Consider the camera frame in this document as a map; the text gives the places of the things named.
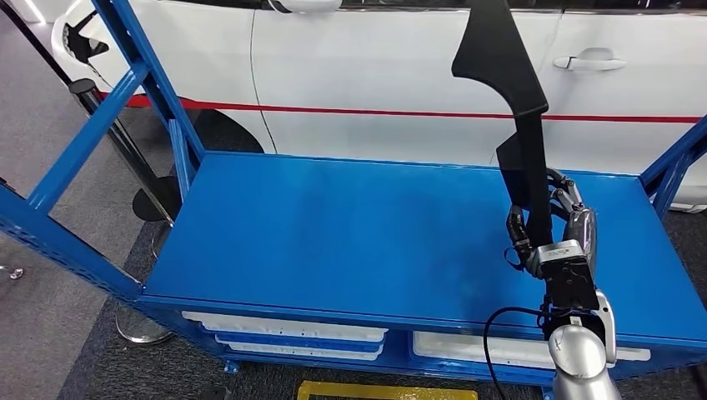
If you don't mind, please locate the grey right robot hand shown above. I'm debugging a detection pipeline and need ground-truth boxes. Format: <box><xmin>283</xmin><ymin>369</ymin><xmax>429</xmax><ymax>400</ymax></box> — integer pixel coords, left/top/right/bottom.
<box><xmin>506</xmin><ymin>167</ymin><xmax>599</xmax><ymax>281</ymax></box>

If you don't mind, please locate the black plastic plate frame part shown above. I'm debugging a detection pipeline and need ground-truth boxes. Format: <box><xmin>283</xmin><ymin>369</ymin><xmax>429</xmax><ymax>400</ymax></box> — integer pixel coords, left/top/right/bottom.
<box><xmin>451</xmin><ymin>0</ymin><xmax>554</xmax><ymax>249</ymax></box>

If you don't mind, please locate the black barrier belt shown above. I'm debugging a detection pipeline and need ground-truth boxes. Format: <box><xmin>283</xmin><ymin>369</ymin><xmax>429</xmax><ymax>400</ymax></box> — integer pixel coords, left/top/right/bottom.
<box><xmin>0</xmin><ymin>0</ymin><xmax>76</xmax><ymax>87</ymax></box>

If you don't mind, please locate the white car door handle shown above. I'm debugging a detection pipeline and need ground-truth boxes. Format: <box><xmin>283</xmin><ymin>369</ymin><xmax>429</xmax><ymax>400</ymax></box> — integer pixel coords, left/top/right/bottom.
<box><xmin>552</xmin><ymin>47</ymin><xmax>628</xmax><ymax>73</ymax></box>

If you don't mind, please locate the yellow floor tape square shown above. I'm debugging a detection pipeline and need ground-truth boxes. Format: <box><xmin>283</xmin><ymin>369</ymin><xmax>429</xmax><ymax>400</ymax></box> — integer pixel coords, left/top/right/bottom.
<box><xmin>296</xmin><ymin>381</ymin><xmax>479</xmax><ymax>400</ymax></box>

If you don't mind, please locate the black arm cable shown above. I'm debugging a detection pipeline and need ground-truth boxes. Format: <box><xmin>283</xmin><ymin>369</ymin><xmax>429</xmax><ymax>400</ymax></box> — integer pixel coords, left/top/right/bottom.
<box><xmin>483</xmin><ymin>306</ymin><xmax>575</xmax><ymax>400</ymax></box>

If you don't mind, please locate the white car with red stripe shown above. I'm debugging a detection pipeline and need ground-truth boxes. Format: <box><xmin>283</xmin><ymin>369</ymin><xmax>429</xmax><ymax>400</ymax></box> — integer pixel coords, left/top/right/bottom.
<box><xmin>24</xmin><ymin>0</ymin><xmax>707</xmax><ymax>213</ymax></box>

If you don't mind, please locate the blue metal shelf rack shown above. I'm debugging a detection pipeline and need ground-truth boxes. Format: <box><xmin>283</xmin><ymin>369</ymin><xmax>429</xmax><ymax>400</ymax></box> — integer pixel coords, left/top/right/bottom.
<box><xmin>0</xmin><ymin>0</ymin><xmax>707</xmax><ymax>400</ymax></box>

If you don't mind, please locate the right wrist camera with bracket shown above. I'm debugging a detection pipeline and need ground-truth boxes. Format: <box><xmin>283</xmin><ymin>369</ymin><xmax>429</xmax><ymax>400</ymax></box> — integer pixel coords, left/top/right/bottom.
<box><xmin>531</xmin><ymin>238</ymin><xmax>602</xmax><ymax>313</ymax></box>

